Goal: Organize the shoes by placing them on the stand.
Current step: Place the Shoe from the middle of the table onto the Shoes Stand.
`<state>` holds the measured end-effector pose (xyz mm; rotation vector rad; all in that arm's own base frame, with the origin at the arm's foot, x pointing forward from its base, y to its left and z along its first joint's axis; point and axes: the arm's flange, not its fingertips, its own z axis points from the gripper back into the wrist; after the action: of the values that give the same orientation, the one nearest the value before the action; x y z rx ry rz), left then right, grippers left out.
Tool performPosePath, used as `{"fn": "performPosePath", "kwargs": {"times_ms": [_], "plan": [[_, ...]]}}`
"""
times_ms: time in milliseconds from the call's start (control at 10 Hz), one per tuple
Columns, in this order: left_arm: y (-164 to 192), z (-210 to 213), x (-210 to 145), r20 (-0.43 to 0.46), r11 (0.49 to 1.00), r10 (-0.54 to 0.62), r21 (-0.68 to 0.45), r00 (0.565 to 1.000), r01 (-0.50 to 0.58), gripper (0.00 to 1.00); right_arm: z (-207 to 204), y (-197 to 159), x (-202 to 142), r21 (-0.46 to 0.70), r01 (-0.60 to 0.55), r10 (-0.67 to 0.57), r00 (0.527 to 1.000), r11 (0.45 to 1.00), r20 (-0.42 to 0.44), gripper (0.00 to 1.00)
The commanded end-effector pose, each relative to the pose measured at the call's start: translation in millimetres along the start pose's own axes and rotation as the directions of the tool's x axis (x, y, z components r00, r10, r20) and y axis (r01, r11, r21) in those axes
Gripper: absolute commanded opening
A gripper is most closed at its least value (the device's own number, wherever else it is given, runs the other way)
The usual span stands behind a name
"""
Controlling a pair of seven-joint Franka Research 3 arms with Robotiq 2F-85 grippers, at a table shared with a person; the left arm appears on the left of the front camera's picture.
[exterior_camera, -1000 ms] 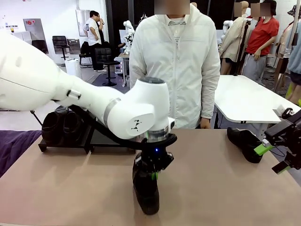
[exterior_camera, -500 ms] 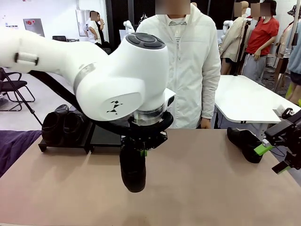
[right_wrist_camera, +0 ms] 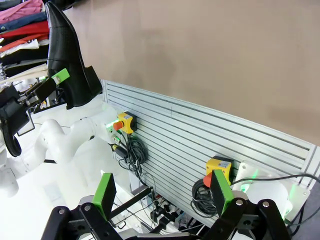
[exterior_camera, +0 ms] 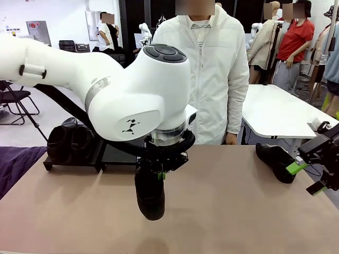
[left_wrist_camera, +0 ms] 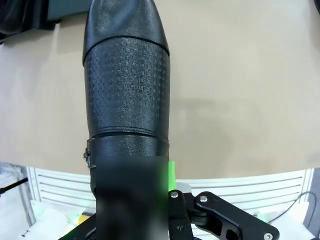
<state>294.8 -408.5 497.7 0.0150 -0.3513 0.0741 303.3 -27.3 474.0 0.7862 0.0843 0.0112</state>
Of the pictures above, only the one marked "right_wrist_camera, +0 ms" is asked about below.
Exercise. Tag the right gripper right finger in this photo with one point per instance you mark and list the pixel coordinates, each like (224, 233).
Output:
(222, 197)

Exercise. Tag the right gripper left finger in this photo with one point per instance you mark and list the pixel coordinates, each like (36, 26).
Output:
(105, 197)

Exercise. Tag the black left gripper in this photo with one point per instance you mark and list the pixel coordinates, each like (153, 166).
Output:
(12, 112)

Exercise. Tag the black leather shoe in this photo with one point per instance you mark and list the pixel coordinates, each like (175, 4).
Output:
(67, 50)

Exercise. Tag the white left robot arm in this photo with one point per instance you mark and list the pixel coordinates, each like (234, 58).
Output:
(62, 140)

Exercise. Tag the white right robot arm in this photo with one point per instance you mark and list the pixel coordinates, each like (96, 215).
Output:
(265, 192)

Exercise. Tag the beige garment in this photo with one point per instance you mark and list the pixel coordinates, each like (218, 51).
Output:
(25, 71)

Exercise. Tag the black metal rod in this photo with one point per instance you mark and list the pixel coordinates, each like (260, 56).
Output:
(132, 202)

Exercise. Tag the yellow emergency stop button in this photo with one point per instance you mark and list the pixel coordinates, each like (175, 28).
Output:
(221, 165)
(127, 122)

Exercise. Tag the orange and white garment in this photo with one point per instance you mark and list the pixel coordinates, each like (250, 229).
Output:
(20, 45)

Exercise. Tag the red garment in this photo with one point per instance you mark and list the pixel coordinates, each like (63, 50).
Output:
(27, 30)

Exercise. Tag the navy garment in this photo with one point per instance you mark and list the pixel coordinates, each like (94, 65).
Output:
(25, 21)

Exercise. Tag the pink garment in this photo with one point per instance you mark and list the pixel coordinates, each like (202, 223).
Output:
(20, 12)

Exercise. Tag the grey slotted base plate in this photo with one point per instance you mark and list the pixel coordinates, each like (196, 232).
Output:
(187, 130)

